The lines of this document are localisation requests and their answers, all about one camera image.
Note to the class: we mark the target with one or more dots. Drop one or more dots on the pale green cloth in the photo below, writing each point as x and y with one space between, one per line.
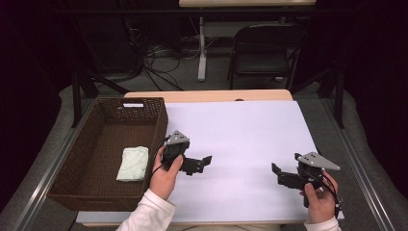
133 163

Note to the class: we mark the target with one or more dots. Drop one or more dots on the black horizontal crossbar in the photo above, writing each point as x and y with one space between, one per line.
128 11

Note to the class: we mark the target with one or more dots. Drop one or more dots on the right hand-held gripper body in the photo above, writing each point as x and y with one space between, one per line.
317 161

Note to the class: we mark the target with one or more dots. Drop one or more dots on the light wooden table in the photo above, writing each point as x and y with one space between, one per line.
208 95

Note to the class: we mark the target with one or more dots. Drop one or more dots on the black metal stand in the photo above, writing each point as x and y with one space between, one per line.
338 99
76 102

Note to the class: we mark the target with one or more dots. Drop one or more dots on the person's left hand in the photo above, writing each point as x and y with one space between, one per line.
165 181

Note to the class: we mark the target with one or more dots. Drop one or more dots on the grey metal floor rail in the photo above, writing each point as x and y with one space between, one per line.
356 166
48 174

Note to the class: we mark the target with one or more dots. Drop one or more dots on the white-legged desk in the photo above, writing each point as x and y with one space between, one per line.
243 3

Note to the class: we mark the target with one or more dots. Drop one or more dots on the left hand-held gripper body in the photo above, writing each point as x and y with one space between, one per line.
177 138

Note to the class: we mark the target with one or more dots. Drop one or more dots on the black folding chair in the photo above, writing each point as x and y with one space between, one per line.
261 65

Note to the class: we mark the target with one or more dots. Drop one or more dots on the brown woven basket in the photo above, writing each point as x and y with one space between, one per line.
106 141

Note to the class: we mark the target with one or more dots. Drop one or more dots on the person's right hand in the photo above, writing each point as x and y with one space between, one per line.
322 205

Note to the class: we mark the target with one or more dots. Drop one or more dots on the white table mat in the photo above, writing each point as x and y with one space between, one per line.
240 128

